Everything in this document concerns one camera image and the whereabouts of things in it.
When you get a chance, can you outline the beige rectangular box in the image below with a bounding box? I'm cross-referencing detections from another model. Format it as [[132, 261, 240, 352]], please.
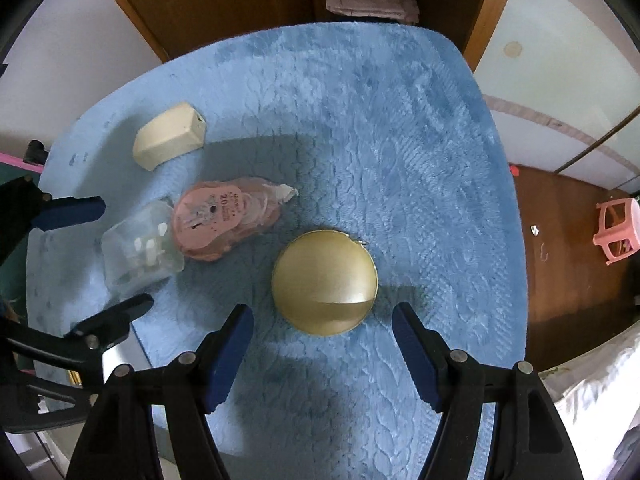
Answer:
[[132, 101, 208, 171]]

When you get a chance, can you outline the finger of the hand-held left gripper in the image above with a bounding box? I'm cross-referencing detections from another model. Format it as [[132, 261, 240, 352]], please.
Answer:
[[5, 294, 155, 362], [0, 177, 107, 266]]

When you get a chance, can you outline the white bedding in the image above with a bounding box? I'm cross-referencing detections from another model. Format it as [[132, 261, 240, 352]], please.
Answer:
[[542, 330, 640, 463]]

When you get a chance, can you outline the pink plastic stool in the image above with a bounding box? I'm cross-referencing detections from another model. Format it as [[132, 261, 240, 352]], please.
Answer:
[[593, 199, 640, 267]]

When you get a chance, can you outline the round gold tin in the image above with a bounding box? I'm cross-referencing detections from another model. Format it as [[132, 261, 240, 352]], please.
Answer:
[[271, 229, 379, 335]]

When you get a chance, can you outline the brown wooden shelf cabinet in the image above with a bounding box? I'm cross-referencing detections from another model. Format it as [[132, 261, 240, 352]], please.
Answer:
[[305, 0, 524, 74]]

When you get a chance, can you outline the pink correction tape dispenser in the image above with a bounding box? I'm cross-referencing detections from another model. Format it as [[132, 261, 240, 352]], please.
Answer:
[[171, 175, 300, 263]]

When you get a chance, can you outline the green chalkboard with pink frame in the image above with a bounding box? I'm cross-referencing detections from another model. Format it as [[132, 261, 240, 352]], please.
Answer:
[[0, 152, 47, 187]]

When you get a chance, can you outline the blue plush table mat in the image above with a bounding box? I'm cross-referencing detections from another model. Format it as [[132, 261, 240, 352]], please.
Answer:
[[25, 22, 529, 480]]

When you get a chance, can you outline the brown wooden door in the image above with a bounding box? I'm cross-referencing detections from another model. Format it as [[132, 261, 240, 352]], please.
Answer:
[[87, 0, 321, 62]]

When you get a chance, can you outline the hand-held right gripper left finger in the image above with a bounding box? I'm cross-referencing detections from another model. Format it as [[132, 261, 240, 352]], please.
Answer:
[[67, 304, 254, 480]]

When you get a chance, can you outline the pale wardrobe with pink stripe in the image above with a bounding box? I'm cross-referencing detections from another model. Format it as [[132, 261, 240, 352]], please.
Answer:
[[472, 0, 640, 194]]

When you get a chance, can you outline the clear plastic box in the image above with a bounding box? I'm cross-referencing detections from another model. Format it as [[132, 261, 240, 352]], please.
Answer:
[[101, 201, 185, 296]]

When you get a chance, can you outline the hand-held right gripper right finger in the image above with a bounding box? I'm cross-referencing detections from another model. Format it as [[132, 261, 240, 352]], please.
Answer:
[[392, 302, 583, 480]]

